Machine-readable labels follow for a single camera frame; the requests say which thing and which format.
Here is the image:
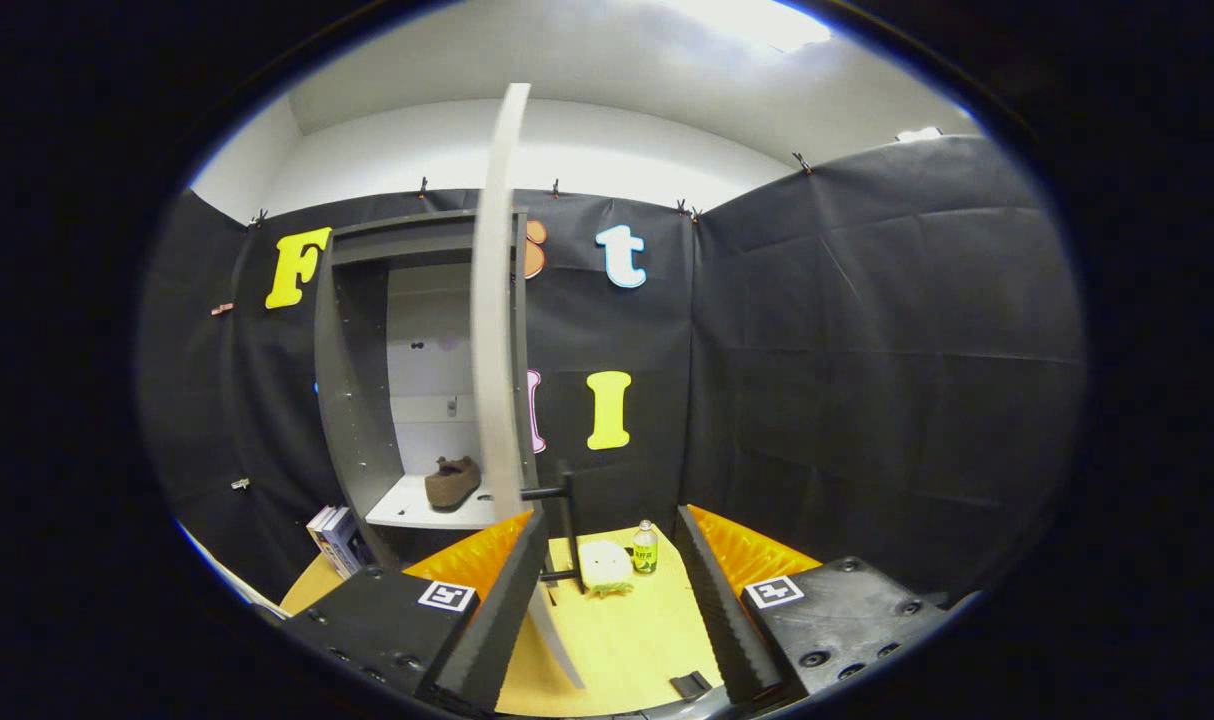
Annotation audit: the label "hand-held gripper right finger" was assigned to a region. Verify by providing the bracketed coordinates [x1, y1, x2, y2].
[673, 503, 978, 706]

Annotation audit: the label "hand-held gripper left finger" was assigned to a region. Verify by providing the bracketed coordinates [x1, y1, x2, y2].
[279, 508, 553, 715]

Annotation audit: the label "brown fuzzy shoe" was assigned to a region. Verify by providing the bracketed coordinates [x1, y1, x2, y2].
[425, 456, 483, 511]

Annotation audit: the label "dark grey shoe cabinet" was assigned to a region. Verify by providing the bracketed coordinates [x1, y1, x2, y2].
[312, 207, 540, 571]

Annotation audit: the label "yellow plush toy green leaves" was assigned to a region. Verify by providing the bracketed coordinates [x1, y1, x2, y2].
[577, 540, 636, 599]

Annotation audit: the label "blue cover book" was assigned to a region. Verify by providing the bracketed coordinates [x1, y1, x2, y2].
[319, 508, 373, 579]

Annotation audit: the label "black backdrop cloth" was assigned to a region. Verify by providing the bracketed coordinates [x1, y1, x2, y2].
[137, 135, 1086, 601]

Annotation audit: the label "long ceiling light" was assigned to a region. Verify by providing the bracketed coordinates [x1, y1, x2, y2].
[667, 0, 833, 53]

